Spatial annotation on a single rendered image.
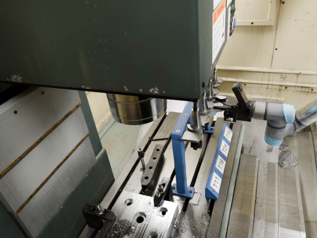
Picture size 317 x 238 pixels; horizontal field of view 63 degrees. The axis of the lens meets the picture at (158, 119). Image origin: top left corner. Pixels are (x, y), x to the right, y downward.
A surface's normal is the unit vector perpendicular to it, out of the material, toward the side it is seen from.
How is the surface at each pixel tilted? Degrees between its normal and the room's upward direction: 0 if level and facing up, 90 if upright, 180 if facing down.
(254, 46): 90
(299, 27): 88
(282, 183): 8
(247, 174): 7
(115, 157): 0
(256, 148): 24
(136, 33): 90
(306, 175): 17
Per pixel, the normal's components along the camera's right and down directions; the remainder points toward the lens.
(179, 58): -0.36, 0.57
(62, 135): 0.93, 0.11
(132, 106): -0.01, 0.58
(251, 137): -0.24, -0.51
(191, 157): -0.11, -0.81
